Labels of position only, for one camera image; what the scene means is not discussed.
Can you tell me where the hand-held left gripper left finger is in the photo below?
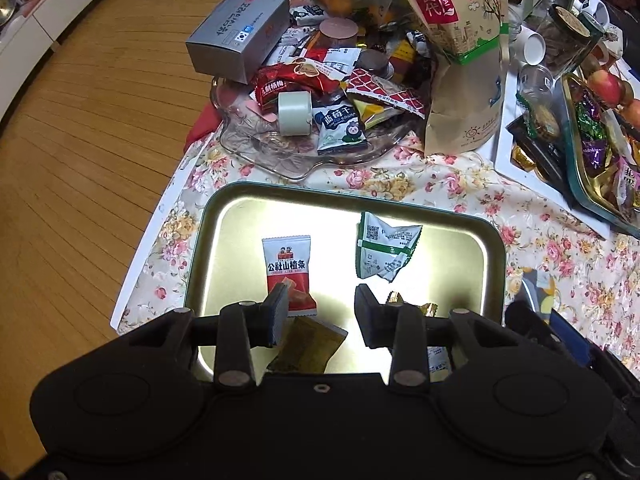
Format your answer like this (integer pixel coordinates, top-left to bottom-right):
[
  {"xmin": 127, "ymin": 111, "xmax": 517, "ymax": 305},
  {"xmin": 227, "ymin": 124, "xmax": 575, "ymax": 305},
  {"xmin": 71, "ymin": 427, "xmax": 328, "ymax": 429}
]
[{"xmin": 127, "ymin": 282, "xmax": 292, "ymax": 392}]

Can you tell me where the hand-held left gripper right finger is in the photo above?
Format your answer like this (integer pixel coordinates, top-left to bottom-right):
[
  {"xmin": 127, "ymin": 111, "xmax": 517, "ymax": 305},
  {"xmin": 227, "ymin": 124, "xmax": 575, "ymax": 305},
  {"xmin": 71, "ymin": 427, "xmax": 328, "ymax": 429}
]
[{"xmin": 354, "ymin": 284, "xmax": 521, "ymax": 393}]

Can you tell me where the red white snack packet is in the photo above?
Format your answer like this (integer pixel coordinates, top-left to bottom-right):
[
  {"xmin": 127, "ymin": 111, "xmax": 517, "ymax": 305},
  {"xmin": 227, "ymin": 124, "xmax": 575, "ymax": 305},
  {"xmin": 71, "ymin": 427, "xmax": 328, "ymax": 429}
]
[{"xmin": 261, "ymin": 235, "xmax": 319, "ymax": 317}]

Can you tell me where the brown gold snack packet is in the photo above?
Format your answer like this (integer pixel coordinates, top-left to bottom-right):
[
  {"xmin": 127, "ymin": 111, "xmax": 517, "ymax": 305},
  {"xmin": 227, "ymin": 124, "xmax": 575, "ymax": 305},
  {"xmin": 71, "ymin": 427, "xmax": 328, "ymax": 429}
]
[{"xmin": 266, "ymin": 315, "xmax": 348, "ymax": 375}]

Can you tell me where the gold candy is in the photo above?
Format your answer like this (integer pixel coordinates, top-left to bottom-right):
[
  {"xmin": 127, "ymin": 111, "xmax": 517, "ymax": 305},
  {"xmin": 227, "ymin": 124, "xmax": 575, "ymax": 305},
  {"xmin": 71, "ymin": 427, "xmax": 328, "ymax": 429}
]
[{"xmin": 385, "ymin": 290, "xmax": 440, "ymax": 318}]

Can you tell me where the shallow teal gold tin tray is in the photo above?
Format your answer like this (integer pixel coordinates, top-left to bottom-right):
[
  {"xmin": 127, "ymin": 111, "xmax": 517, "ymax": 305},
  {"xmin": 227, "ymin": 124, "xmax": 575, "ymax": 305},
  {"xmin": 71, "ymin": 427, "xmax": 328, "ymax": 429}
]
[{"xmin": 182, "ymin": 181, "xmax": 507, "ymax": 381}]

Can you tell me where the white blue snack packet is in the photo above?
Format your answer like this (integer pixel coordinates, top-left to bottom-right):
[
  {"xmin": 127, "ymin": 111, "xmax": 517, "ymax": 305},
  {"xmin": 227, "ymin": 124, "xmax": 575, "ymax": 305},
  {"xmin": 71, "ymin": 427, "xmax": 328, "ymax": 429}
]
[
  {"xmin": 426, "ymin": 347, "xmax": 453, "ymax": 376},
  {"xmin": 316, "ymin": 105, "xmax": 371, "ymax": 157}
]

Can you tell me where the grey yellow snack packet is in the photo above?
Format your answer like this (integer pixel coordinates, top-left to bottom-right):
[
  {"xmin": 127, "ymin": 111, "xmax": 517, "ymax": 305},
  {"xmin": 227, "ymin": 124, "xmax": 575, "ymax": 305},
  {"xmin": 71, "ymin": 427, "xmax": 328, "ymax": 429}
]
[{"xmin": 520, "ymin": 267, "xmax": 557, "ymax": 311}]

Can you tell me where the clear glass tray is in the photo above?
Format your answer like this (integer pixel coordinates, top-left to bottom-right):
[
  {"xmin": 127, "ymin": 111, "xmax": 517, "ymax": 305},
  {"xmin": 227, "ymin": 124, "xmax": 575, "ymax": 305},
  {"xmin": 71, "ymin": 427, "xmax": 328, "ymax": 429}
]
[{"xmin": 210, "ymin": 72, "xmax": 418, "ymax": 182}]

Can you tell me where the floral tablecloth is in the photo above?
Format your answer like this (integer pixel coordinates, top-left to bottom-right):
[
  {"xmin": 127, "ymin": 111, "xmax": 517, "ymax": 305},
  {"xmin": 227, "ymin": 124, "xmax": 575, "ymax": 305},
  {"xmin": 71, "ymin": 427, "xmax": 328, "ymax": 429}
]
[{"xmin": 117, "ymin": 125, "xmax": 640, "ymax": 376}]

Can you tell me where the pink snack packet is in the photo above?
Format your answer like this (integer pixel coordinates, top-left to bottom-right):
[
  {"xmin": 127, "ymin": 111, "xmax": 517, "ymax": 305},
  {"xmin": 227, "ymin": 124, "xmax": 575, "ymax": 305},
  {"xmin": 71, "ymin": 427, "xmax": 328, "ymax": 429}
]
[{"xmin": 612, "ymin": 157, "xmax": 640, "ymax": 211}]

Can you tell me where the red cloth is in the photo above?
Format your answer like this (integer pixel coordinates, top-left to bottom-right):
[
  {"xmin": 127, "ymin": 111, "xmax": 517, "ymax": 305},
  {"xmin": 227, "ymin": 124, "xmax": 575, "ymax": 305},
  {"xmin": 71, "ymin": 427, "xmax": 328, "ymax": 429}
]
[{"xmin": 184, "ymin": 105, "xmax": 221, "ymax": 153}]

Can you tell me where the pale tape roll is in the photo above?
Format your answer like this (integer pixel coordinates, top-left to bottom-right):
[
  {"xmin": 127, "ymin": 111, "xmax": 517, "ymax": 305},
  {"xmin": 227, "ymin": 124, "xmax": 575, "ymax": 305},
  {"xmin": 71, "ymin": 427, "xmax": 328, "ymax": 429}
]
[{"xmin": 277, "ymin": 91, "xmax": 315, "ymax": 137}]

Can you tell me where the deep teal gold candy tin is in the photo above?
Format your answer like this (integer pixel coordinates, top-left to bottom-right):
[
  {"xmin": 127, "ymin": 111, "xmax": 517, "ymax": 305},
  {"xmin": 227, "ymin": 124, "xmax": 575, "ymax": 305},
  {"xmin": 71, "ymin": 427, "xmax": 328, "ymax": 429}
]
[{"xmin": 560, "ymin": 72, "xmax": 640, "ymax": 231}]

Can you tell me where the red brick pattern packet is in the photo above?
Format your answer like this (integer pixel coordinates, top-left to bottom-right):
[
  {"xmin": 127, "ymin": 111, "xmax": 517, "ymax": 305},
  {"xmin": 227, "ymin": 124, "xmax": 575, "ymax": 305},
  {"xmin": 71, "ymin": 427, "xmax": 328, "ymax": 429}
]
[{"xmin": 345, "ymin": 67, "xmax": 431, "ymax": 120}]

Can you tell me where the gold foil chocolate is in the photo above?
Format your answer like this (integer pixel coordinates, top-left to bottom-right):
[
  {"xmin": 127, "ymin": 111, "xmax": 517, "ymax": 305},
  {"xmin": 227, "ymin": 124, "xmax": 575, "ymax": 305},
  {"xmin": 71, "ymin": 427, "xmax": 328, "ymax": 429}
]
[{"xmin": 510, "ymin": 142, "xmax": 538, "ymax": 171}]

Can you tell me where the large red snack packet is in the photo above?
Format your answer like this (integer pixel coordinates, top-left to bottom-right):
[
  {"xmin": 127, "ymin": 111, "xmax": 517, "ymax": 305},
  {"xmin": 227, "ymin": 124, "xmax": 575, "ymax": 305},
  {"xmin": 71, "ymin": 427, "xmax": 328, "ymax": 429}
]
[{"xmin": 250, "ymin": 57, "xmax": 348, "ymax": 111}]

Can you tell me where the white rectangular tray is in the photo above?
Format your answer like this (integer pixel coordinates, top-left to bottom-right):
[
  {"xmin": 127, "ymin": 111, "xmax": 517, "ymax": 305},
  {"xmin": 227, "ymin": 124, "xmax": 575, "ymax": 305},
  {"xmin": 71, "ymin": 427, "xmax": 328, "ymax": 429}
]
[{"xmin": 492, "ymin": 67, "xmax": 616, "ymax": 241}]

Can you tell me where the black chocolate tray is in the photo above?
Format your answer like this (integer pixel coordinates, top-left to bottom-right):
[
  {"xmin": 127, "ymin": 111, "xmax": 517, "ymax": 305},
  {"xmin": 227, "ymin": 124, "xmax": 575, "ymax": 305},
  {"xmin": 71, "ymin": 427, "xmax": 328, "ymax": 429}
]
[{"xmin": 505, "ymin": 112, "xmax": 576, "ymax": 186}]

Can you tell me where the large kraft paper snack bag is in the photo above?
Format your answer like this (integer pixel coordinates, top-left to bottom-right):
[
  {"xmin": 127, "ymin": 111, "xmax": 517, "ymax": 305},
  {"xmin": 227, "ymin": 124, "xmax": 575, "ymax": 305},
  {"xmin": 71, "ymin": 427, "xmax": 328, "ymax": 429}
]
[{"xmin": 391, "ymin": 0, "xmax": 511, "ymax": 155}]

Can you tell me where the brown round lid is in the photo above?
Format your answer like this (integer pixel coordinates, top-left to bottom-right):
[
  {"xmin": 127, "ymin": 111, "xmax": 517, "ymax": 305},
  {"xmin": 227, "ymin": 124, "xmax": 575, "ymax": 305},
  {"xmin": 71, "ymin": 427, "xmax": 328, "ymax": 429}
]
[{"xmin": 357, "ymin": 49, "xmax": 393, "ymax": 78}]

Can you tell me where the pile of purple green candies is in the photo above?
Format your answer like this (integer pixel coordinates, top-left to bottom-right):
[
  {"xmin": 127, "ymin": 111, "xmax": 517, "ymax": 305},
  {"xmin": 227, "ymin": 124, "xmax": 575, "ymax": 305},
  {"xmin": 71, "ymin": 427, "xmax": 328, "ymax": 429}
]
[{"xmin": 572, "ymin": 97, "xmax": 621, "ymax": 176}]

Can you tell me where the silver cardboard box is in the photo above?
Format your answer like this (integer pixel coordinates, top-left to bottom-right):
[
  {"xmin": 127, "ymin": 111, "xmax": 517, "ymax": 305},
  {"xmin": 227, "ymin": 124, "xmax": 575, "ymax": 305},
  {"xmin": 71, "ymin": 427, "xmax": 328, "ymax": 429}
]
[{"xmin": 185, "ymin": 0, "xmax": 292, "ymax": 85}]

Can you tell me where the pink round lid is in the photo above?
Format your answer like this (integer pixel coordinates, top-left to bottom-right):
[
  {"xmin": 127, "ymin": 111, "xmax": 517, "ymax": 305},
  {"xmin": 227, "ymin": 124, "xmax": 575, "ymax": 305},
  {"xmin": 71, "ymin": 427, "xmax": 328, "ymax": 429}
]
[{"xmin": 319, "ymin": 16, "xmax": 362, "ymax": 53}]

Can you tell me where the small glass cookie jar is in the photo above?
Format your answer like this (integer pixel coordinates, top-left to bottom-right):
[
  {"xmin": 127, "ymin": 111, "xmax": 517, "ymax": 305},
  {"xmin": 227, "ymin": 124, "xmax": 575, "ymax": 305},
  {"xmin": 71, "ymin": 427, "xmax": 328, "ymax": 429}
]
[{"xmin": 516, "ymin": 64, "xmax": 561, "ymax": 141}]

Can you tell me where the black white snack packet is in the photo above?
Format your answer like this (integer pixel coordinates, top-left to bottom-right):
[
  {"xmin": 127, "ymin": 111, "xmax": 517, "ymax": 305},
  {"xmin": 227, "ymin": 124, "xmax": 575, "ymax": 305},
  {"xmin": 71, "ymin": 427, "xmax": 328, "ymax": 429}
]
[{"xmin": 290, "ymin": 2, "xmax": 328, "ymax": 26}]

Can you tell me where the white paper cup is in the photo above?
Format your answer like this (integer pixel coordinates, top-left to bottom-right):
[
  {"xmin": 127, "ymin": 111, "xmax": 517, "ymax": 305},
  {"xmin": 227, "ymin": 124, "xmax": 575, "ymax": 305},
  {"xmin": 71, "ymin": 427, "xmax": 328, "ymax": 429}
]
[{"xmin": 515, "ymin": 27, "xmax": 547, "ymax": 66}]

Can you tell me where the black lid glass jar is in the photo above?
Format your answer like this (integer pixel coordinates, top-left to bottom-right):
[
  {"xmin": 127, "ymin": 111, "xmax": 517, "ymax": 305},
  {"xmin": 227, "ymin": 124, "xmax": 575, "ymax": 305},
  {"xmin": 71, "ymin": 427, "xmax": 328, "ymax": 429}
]
[{"xmin": 537, "ymin": 4, "xmax": 606, "ymax": 78}]

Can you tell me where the white low cabinet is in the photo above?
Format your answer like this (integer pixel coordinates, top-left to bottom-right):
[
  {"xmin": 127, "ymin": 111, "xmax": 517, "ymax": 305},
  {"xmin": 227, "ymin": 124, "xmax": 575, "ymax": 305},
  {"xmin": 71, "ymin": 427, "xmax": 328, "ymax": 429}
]
[{"xmin": 0, "ymin": 0, "xmax": 143, "ymax": 111}]

